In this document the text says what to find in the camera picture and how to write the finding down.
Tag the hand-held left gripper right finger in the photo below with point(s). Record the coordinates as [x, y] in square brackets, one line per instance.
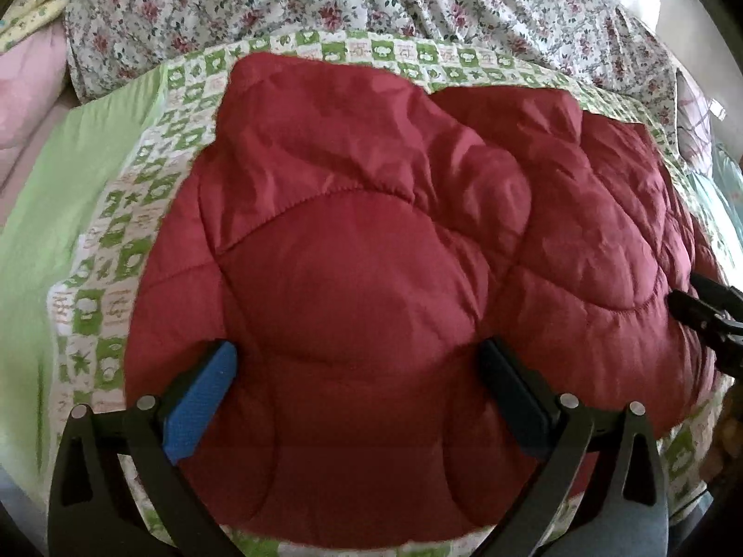
[516, 400]

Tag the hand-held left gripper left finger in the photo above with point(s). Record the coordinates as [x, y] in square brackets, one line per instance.
[197, 400]

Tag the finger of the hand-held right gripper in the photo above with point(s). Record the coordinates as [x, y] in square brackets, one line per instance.
[691, 307]
[717, 293]

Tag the red quilted jacket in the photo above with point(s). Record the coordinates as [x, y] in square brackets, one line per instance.
[371, 255]

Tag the teal cloth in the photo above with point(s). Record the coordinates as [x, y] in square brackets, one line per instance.
[722, 191]

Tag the green checkered blanket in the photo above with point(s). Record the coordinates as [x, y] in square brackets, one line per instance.
[116, 301]

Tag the pink striped cloth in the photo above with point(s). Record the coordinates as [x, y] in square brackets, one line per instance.
[696, 116]

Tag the light green bed sheet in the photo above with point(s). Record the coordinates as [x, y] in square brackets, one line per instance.
[64, 185]

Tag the pink pillow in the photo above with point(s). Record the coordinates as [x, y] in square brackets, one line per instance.
[26, 104]

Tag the yellow printed cloth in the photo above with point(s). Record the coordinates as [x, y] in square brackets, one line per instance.
[40, 6]

